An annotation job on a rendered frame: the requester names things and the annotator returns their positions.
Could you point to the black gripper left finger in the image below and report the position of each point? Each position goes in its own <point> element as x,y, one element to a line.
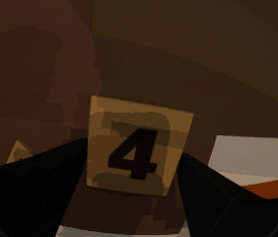
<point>35,191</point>

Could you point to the tan square tile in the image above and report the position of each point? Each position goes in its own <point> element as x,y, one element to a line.
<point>20,151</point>
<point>134,147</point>

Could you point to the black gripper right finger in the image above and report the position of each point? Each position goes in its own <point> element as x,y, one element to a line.
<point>217,207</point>

